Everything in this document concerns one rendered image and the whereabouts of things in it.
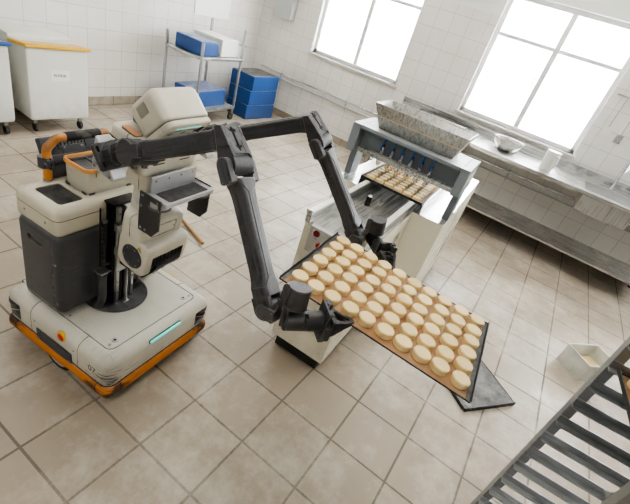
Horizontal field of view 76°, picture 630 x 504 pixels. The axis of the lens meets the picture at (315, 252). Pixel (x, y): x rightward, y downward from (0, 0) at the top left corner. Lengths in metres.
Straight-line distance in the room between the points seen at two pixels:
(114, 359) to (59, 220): 0.60
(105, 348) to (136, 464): 0.48
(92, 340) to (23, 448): 0.45
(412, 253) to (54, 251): 1.84
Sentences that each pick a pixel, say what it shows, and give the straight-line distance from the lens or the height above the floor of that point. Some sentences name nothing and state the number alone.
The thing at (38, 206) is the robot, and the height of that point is 0.79.
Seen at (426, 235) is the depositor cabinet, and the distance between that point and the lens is 2.47.
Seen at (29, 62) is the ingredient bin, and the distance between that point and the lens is 4.40.
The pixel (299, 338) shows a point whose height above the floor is 0.16.
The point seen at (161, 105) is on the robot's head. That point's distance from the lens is 1.45.
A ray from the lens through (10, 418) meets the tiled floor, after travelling 2.13.
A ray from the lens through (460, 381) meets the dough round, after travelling 1.16.
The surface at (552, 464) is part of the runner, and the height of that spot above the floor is 0.59.
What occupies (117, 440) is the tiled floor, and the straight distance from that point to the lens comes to 2.00.
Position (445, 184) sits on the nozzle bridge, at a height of 1.05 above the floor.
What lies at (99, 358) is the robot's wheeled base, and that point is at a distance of 1.92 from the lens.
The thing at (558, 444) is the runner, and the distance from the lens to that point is 1.75.
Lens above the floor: 1.70
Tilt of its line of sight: 31 degrees down
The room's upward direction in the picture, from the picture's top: 19 degrees clockwise
